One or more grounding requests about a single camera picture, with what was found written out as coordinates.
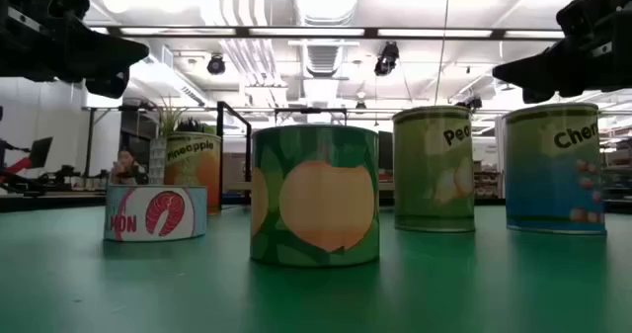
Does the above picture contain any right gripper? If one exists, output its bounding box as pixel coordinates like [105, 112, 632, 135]
[492, 0, 632, 105]

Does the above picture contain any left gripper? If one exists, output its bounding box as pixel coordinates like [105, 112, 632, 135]
[0, 0, 150, 100]

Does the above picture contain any green blue cherry can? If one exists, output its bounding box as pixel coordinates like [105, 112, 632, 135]
[503, 102, 607, 236]

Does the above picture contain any pineapple can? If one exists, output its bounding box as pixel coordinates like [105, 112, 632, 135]
[164, 131, 223, 216]

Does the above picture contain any green pear can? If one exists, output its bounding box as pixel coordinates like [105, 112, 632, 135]
[392, 105, 477, 234]

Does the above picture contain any salmon can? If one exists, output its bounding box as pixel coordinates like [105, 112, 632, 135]
[103, 183, 208, 243]

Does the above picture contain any green peach can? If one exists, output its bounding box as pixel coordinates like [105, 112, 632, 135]
[249, 124, 381, 269]

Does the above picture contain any white round pillar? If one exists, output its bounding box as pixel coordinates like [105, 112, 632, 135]
[495, 114, 508, 199]

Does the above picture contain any person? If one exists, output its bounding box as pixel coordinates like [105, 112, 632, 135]
[109, 148, 149, 186]

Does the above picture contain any succulent in white patterned pot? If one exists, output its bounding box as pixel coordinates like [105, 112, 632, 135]
[147, 95, 218, 186]

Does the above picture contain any black ceiling spotlight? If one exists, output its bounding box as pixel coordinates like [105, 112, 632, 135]
[373, 41, 400, 77]
[205, 53, 227, 76]

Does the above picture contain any black background monitor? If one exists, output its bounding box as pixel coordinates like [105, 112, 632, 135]
[27, 135, 54, 170]

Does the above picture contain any red and black equipment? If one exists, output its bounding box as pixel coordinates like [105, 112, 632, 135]
[0, 139, 48, 196]

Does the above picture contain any large black background screen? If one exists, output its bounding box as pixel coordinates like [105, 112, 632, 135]
[377, 129, 395, 172]

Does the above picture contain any overhead LED light bar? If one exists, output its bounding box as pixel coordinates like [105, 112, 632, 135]
[83, 25, 567, 41]

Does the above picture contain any ceiling air vent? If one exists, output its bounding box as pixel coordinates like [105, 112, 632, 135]
[304, 43, 345, 77]

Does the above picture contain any green table mat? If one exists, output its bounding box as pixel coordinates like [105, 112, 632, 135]
[0, 205, 632, 333]

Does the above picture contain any black metal shelf frame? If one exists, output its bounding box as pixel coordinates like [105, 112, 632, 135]
[215, 100, 254, 207]

